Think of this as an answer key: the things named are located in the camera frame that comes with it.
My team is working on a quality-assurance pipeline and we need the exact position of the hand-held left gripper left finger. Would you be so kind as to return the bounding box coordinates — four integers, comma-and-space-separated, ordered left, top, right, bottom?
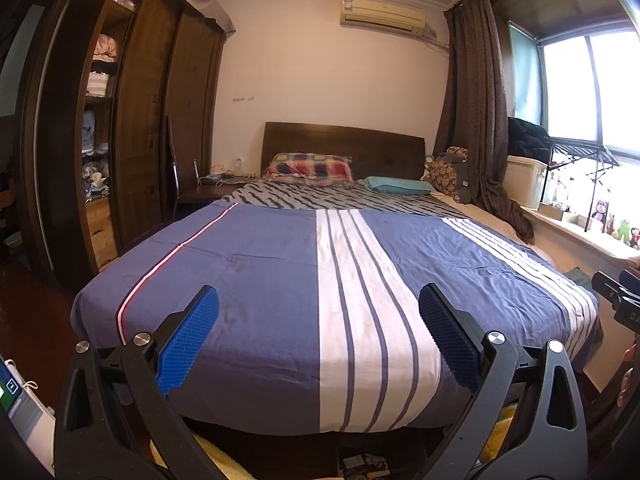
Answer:
52, 285, 221, 480

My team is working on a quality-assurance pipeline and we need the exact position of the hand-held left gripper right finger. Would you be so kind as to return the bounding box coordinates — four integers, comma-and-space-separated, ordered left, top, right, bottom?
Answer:
415, 282, 589, 480

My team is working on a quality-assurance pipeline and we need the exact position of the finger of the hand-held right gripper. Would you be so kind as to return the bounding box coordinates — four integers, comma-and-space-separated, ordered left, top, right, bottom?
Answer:
591, 270, 638, 308

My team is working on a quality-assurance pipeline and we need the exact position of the person's right hand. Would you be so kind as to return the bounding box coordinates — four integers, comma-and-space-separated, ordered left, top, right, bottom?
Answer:
617, 347, 640, 408

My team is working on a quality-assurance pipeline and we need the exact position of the dark green cloth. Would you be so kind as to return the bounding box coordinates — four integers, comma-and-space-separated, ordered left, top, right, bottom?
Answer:
564, 266, 595, 292

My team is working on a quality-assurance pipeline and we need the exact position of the white windowsill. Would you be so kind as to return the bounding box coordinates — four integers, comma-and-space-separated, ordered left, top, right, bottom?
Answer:
520, 204, 640, 287

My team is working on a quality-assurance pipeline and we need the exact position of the monkey toy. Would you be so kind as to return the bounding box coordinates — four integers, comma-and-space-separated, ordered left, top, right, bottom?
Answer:
592, 199, 612, 234

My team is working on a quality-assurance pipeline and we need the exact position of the blue white striped blanket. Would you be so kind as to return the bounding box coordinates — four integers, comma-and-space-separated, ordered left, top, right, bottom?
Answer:
70, 202, 601, 434

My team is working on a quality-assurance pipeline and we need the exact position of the cream fitted sheet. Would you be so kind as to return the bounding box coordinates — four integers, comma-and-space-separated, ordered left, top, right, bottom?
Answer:
462, 201, 568, 273

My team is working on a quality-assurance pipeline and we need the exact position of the white storage box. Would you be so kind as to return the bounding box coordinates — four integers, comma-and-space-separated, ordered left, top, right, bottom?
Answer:
506, 155, 552, 211

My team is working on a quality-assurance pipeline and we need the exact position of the black drying rack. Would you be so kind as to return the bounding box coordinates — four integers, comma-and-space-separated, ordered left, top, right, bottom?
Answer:
539, 136, 622, 207

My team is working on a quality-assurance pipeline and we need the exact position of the dark wooden nightstand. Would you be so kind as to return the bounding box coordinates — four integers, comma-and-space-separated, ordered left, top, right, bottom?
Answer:
176, 185, 242, 211

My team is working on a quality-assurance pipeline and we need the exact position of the teal pillow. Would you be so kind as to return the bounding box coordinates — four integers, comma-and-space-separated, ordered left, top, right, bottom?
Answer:
361, 176, 437, 195

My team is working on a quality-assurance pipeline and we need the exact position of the brown patterned bag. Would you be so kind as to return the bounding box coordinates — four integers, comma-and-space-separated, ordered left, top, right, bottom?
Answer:
424, 146, 472, 205

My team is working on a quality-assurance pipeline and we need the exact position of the dark padded jacket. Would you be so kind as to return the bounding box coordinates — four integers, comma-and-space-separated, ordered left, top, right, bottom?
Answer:
507, 117, 552, 163

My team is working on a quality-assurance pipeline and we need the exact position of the folded metal chair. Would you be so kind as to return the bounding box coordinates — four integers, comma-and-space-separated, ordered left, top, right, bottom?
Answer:
164, 115, 182, 222

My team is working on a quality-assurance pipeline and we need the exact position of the white device with screen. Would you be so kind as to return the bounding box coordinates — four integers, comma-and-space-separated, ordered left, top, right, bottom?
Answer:
0, 357, 57, 477

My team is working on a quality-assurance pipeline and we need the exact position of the grey zebra pattern sheet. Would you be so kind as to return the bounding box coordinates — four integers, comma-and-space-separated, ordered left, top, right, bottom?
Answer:
222, 179, 468, 212

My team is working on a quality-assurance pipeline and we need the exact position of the window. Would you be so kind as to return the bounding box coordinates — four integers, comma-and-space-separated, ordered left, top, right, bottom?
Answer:
537, 27, 640, 163

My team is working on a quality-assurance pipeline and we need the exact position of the dark wooden wardrobe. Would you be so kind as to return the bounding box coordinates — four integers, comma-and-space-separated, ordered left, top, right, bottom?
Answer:
17, 0, 227, 286

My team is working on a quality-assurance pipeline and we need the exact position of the plaid pillow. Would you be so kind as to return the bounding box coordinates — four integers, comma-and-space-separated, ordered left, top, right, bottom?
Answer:
264, 152, 356, 189

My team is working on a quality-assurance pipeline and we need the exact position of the brown curtain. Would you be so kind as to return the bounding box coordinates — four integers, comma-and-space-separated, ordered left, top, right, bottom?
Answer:
432, 0, 536, 242

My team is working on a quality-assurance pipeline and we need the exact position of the dark wooden headboard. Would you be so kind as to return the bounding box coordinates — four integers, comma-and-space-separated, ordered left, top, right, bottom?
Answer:
261, 121, 426, 181

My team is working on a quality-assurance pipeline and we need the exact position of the teal roller blind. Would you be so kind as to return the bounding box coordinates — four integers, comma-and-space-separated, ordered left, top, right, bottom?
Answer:
508, 24, 544, 122

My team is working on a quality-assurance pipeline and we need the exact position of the open shelf with clothes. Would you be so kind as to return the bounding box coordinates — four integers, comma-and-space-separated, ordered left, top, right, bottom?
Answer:
80, 0, 138, 202

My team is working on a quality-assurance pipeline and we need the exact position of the white air conditioner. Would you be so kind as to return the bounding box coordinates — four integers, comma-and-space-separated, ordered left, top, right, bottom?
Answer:
340, 0, 427, 36

